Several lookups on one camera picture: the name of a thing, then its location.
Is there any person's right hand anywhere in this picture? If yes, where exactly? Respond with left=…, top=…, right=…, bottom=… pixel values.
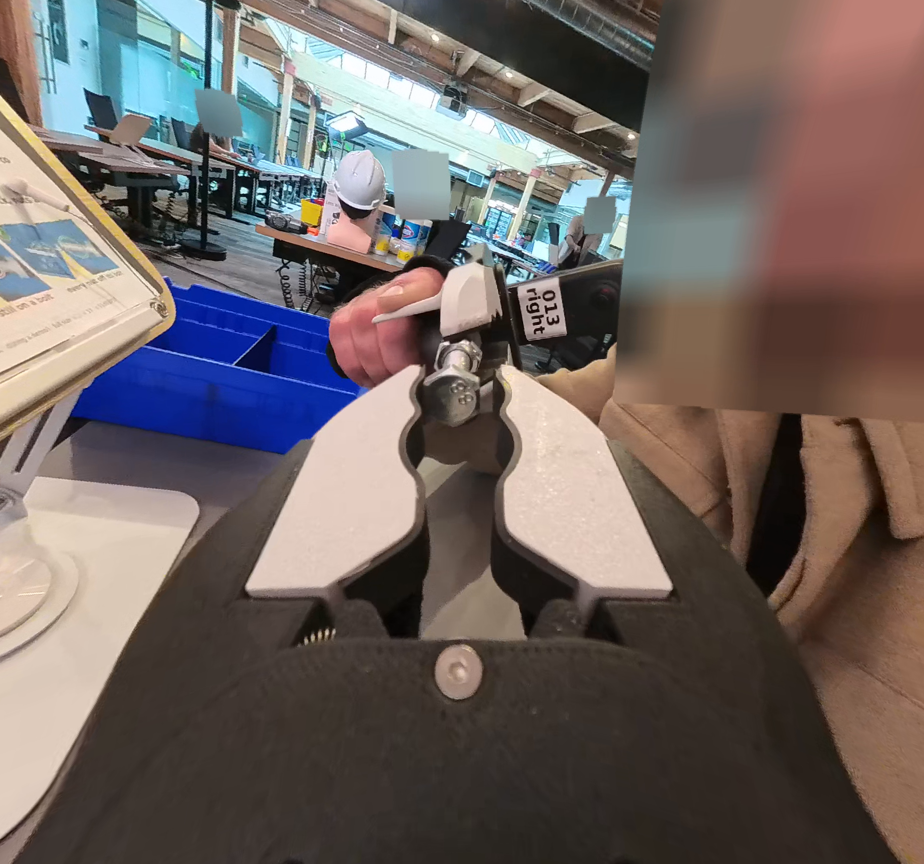
left=328, top=268, right=506, bottom=475

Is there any white hard hat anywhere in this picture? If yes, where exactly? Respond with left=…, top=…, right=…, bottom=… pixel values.
left=334, top=149, right=387, bottom=211

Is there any long white office table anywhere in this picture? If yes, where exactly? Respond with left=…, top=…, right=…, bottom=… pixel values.
left=469, top=229, right=564, bottom=280

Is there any wooden work table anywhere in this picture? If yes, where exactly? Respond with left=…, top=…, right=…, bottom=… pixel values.
left=256, top=218, right=405, bottom=302

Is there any steel hex bolt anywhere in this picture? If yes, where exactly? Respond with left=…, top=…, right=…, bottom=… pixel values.
left=422, top=366, right=483, bottom=426

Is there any wooden support post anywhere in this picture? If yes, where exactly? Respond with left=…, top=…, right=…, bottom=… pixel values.
left=0, top=0, right=44, bottom=125

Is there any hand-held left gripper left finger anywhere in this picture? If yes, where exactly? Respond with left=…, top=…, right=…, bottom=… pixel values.
left=245, top=364, right=432, bottom=639

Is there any printed instruction sign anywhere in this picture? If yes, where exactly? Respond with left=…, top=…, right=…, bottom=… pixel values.
left=0, top=95, right=163, bottom=381

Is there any long blue plastic bin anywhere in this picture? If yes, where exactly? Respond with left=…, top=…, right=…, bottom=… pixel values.
left=72, top=278, right=365, bottom=455

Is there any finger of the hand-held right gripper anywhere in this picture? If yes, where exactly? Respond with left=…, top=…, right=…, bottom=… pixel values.
left=440, top=262, right=508, bottom=338

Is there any person's black inner garment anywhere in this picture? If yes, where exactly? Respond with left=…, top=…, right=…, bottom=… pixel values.
left=747, top=413, right=806, bottom=594

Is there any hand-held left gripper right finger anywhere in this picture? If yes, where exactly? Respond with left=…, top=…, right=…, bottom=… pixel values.
left=492, top=366, right=674, bottom=639

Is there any clear sign stand white base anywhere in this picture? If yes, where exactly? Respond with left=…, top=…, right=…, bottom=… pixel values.
left=0, top=391, right=199, bottom=818

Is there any person's beige coat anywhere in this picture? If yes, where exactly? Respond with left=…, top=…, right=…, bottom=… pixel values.
left=599, top=402, right=924, bottom=864

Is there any pink mannequin head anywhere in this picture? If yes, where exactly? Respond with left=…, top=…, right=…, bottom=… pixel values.
left=325, top=203, right=380, bottom=253

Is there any wooden office table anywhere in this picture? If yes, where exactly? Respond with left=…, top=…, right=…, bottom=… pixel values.
left=32, top=124, right=239, bottom=230

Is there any black coiled cable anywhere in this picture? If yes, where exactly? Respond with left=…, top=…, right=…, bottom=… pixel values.
left=278, top=265, right=326, bottom=312

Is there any grey desk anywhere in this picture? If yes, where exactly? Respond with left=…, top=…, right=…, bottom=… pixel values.
left=0, top=416, right=528, bottom=864

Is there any person's right forearm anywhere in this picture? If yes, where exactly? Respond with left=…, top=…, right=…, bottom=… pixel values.
left=538, top=344, right=618, bottom=425

